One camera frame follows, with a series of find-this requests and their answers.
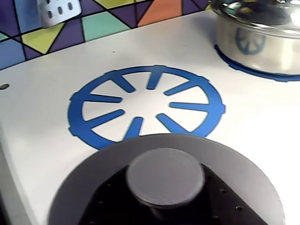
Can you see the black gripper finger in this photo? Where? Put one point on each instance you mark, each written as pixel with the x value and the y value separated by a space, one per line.
pixel 222 206
pixel 112 199

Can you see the gray round pot lid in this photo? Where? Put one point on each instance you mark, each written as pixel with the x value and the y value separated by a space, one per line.
pixel 164 180

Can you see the steel pot lid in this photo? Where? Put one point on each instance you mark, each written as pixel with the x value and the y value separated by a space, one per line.
pixel 257 14

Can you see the blue burner print with spokes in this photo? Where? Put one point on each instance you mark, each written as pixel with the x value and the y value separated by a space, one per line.
pixel 75 110

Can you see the gray toy sink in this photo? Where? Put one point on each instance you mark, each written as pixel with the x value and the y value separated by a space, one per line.
pixel 9 199

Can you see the blue burner print under pot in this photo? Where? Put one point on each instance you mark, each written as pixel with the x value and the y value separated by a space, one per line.
pixel 281 78

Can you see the shiny steel pot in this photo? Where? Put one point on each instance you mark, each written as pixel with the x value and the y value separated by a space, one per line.
pixel 257 54

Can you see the blue toy kitchen unit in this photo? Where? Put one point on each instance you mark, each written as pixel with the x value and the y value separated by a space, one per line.
pixel 105 25

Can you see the steel slotted spatula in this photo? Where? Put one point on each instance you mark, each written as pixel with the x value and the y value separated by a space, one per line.
pixel 56 14

